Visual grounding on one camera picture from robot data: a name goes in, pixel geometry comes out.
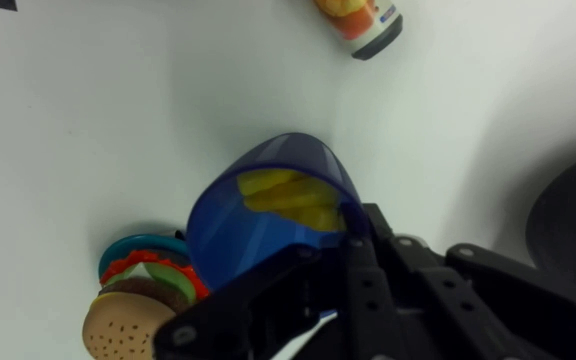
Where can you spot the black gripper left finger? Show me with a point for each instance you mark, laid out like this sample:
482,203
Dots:
351,292

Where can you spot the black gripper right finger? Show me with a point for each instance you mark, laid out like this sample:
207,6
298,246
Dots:
400,307

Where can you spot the blue plastic cup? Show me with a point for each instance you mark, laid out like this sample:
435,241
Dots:
235,232

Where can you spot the small toy food can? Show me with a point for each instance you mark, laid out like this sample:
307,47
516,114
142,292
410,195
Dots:
364,22

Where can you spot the toy hamburger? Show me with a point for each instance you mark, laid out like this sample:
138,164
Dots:
120,327

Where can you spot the yellow toy potato chip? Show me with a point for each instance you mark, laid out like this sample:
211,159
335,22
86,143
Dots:
268,181
300,211

